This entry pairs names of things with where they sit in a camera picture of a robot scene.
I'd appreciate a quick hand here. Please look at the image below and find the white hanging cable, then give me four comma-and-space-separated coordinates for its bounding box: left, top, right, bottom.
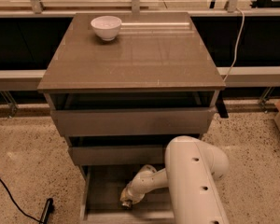
222, 7, 245, 82

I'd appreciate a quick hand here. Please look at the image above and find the black object on floor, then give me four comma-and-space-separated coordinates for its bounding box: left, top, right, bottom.
41, 198, 54, 224

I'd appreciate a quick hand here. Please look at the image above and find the white ceramic bowl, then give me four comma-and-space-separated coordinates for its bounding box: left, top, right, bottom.
91, 16, 122, 41

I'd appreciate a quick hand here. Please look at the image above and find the black floor cable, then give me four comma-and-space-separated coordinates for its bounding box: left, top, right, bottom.
0, 171, 43, 224

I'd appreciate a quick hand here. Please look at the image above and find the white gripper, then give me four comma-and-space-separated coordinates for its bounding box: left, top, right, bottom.
120, 185, 145, 205

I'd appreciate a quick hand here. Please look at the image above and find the top grey drawer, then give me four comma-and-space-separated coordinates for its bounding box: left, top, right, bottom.
51, 108, 216, 137

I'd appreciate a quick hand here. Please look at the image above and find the grey drawer cabinet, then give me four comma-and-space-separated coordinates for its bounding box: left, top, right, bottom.
36, 12, 226, 224

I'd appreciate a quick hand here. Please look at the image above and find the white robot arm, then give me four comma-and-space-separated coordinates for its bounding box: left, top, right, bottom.
120, 136, 230, 224

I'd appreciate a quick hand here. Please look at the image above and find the middle grey drawer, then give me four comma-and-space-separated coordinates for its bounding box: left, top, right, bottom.
68, 145, 166, 166

